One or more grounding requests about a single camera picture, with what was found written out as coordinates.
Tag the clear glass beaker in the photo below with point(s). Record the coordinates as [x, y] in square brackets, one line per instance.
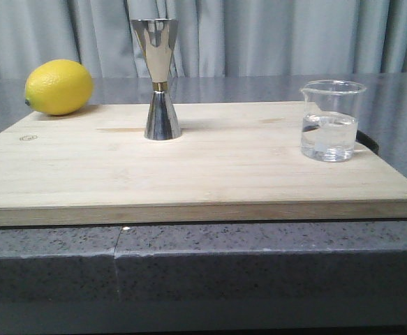
[330, 121]

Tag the black board handle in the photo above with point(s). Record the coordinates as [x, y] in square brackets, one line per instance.
[367, 141]

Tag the grey curtain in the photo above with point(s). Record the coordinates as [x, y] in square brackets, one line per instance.
[215, 38]

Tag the yellow lemon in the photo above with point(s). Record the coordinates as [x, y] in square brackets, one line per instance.
[58, 87]

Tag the wooden cutting board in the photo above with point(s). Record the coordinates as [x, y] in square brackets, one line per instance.
[233, 162]

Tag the steel double jigger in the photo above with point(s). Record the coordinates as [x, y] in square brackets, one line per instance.
[157, 38]

